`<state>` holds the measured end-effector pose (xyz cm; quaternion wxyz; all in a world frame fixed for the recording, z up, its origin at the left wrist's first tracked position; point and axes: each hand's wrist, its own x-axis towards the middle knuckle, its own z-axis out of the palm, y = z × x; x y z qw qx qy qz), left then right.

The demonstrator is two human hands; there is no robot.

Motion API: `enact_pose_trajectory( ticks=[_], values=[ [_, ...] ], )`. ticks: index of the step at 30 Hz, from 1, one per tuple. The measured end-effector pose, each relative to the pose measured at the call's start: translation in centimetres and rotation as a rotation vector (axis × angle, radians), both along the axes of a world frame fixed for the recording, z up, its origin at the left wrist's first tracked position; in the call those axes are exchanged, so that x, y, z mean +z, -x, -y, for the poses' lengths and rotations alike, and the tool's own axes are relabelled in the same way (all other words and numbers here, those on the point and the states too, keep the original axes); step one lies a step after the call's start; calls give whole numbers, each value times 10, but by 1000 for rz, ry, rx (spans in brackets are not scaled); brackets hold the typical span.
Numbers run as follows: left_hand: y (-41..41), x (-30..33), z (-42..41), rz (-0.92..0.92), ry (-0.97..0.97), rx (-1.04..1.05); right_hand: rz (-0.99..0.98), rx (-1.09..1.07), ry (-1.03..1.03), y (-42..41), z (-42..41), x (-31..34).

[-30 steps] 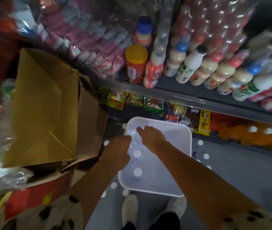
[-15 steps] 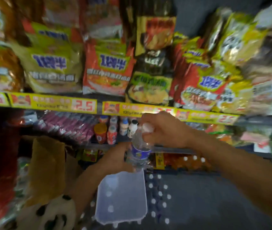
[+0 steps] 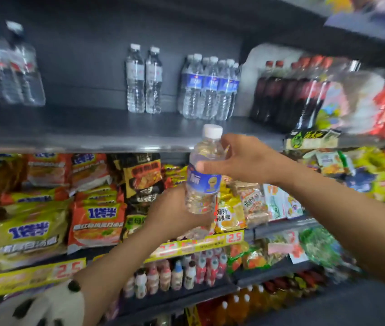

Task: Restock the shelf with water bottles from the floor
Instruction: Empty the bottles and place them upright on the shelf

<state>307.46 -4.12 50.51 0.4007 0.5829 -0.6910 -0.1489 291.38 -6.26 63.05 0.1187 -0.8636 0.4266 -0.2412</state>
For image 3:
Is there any green black shelf label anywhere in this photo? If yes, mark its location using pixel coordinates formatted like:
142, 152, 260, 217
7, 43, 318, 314
283, 128, 342, 151

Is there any row of small milk-drink bottles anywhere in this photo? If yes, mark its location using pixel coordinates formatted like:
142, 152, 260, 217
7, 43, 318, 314
122, 248, 229, 300

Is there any yellow noodle packet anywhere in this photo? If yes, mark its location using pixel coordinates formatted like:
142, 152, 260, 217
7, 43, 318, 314
215, 187, 247, 234

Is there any person's right forearm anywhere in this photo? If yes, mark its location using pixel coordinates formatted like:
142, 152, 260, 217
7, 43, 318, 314
281, 159, 385, 302

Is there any yellow shelf price strip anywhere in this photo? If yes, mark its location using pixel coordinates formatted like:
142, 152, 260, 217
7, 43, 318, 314
144, 230, 245, 264
0, 258, 87, 301

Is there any orange green snack bag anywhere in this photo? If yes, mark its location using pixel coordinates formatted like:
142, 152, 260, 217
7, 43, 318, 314
227, 244, 269, 273

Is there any person's left forearm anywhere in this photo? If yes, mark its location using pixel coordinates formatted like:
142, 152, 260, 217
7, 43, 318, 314
74, 222, 169, 326

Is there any row of blue-label water bottles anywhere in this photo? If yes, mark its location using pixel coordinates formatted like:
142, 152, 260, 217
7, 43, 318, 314
178, 53, 241, 121

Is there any person's right hand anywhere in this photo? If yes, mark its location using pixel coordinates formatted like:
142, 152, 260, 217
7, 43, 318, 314
196, 134, 297, 194

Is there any row of dark cola bottles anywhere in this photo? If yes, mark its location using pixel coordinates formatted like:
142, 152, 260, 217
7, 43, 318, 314
250, 55, 335, 131

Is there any row of orange juice bottles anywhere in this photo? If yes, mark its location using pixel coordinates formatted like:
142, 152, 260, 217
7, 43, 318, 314
196, 284, 283, 326

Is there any pile of orange noodle packets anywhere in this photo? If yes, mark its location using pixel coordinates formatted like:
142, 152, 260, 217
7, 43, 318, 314
0, 153, 128, 279

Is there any dark grey shelf unit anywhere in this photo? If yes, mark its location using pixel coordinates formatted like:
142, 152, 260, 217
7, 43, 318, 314
0, 0, 385, 326

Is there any blue-label water bottle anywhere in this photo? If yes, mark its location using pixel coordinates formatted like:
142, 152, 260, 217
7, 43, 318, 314
185, 124, 227, 215

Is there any white green snack packet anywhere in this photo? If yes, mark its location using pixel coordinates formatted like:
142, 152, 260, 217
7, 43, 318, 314
263, 184, 304, 222

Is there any pile of mixed snack packets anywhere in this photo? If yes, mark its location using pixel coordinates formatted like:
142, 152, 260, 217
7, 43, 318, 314
301, 147, 385, 205

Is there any white black-spotted sleeve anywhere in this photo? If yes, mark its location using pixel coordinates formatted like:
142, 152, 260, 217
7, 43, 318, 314
0, 279, 86, 326

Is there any stack of white snack packets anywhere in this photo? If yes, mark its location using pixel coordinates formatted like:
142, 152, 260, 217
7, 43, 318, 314
335, 71, 385, 134

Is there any white-label clear water bottle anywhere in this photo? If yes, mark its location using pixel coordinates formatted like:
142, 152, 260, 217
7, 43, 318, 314
126, 43, 145, 114
145, 47, 163, 115

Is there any person's left hand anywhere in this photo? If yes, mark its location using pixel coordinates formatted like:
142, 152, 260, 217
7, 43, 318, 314
144, 185, 215, 245

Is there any stack of black noodle packets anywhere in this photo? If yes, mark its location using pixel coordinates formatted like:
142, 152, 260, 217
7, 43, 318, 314
113, 153, 166, 209

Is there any beige snack packet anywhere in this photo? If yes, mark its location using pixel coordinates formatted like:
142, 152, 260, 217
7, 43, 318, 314
231, 181, 269, 228

